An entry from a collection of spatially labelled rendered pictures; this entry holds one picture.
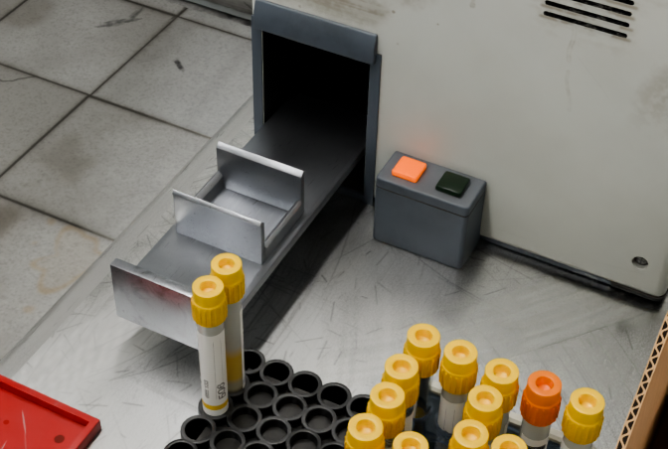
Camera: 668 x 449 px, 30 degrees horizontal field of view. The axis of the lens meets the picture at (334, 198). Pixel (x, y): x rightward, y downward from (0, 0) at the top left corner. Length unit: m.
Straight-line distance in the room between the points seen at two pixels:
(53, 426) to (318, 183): 0.21
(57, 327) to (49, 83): 1.69
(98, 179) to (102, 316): 1.45
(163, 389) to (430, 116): 0.22
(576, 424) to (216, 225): 0.25
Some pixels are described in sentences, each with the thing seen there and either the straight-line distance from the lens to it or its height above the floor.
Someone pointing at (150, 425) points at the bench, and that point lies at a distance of 0.67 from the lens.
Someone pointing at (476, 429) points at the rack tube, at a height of 0.99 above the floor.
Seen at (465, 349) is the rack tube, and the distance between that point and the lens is 0.56.
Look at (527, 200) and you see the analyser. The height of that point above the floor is 0.92.
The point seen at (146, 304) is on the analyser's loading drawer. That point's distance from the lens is 0.68.
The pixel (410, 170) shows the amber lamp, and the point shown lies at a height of 0.93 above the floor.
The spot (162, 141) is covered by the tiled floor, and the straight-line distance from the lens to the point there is 2.23.
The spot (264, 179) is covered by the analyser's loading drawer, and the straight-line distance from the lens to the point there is 0.72.
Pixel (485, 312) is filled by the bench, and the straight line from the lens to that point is 0.73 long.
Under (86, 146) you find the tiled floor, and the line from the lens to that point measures 2.24.
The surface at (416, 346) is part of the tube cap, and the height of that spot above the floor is 0.99.
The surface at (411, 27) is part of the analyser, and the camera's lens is 0.70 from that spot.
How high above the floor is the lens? 1.40
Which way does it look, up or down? 42 degrees down
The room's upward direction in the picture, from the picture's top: 2 degrees clockwise
